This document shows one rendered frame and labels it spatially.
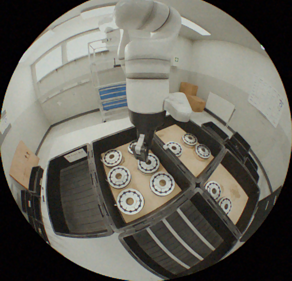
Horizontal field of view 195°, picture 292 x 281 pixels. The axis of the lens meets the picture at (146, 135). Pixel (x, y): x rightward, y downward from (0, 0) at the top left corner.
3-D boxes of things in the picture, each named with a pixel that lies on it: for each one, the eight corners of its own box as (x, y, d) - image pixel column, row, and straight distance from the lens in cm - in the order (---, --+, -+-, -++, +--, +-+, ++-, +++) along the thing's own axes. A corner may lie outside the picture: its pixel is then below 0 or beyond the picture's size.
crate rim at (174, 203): (91, 144, 48) (89, 141, 47) (141, 126, 50) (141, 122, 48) (117, 232, 33) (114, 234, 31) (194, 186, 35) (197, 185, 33)
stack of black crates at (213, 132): (190, 144, 159) (200, 123, 133) (200, 140, 180) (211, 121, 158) (205, 161, 150) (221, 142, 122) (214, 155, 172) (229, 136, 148)
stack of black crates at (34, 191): (50, 180, 196) (31, 166, 176) (59, 179, 174) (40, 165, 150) (49, 201, 189) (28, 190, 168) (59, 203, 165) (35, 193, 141)
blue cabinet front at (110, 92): (104, 110, 230) (98, 88, 214) (131, 104, 229) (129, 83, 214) (104, 111, 227) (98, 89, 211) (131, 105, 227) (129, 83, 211)
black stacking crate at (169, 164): (98, 155, 54) (90, 142, 47) (142, 137, 56) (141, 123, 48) (124, 226, 42) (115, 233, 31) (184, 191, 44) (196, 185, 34)
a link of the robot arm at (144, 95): (190, 124, 13) (204, 79, 11) (118, 113, 14) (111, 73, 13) (184, 102, 21) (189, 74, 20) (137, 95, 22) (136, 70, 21)
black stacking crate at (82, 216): (60, 169, 68) (49, 160, 62) (98, 155, 55) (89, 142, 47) (71, 234, 58) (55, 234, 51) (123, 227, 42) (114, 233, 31)
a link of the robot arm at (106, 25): (101, 11, 26) (139, 3, 29) (95, 22, 53) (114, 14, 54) (112, 38, 26) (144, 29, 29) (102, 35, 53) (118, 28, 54)
